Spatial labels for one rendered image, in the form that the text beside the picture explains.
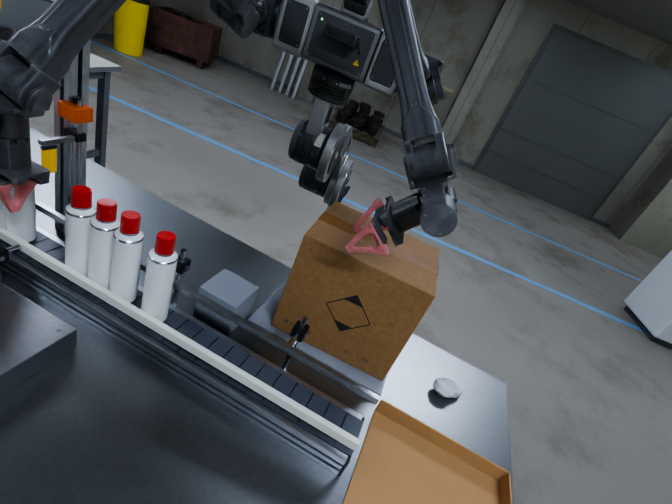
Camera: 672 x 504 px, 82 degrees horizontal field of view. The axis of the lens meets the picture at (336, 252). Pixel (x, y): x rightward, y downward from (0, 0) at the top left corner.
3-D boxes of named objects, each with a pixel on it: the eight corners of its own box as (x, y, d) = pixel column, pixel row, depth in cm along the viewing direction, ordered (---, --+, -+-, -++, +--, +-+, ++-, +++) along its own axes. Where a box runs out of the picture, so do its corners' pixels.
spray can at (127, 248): (102, 297, 80) (108, 212, 70) (122, 286, 84) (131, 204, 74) (122, 309, 79) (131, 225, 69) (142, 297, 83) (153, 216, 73)
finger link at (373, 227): (334, 239, 69) (381, 218, 66) (342, 223, 75) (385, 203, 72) (353, 269, 71) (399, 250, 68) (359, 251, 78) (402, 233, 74)
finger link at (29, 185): (5, 222, 69) (0, 175, 65) (-26, 205, 70) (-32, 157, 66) (42, 211, 75) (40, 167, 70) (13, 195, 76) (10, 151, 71)
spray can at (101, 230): (80, 285, 80) (83, 199, 70) (102, 275, 85) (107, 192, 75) (100, 297, 79) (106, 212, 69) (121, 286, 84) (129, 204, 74)
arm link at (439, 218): (453, 140, 66) (403, 154, 69) (457, 155, 56) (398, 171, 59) (467, 205, 70) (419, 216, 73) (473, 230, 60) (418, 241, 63)
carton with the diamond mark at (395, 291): (270, 325, 94) (303, 233, 81) (303, 279, 115) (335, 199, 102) (382, 382, 92) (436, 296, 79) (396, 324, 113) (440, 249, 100)
